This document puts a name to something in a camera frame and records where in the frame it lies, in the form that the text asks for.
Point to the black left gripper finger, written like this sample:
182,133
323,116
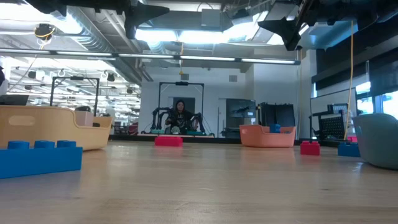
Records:
136,12

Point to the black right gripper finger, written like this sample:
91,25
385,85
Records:
287,28

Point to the blue toy brick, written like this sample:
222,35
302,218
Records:
348,150
275,128
40,161

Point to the red toy brick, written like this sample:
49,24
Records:
310,149
168,141

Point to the black background robot arm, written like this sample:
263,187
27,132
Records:
199,121
157,119

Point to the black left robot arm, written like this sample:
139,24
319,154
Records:
46,4

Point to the long ceiling light bar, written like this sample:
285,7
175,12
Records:
205,58

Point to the black cabinet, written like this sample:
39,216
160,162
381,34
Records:
276,115

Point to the dark screen cabinet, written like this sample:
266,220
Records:
241,112

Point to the black pegboard cart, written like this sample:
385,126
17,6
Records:
332,126

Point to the orange plastic bin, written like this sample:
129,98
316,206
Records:
264,140

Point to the person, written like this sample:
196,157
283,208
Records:
180,118

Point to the teal background bin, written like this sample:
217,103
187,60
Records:
194,132
158,131

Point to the background station table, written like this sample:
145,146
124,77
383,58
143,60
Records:
146,135

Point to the grey round background object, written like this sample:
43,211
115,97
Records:
175,130

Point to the small red box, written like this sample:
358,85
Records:
353,139

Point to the dark laptop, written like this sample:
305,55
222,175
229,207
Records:
14,100

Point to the yellow plastic bin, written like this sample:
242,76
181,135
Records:
46,127

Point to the grey-blue plastic bin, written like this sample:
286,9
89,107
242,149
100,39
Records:
379,140

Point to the silver round ceiling duct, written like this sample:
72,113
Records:
102,31

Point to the grey wall vent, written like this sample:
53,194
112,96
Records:
233,78
184,76

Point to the black gantry frame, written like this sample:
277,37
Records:
74,78

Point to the black background station frame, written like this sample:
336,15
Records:
182,83

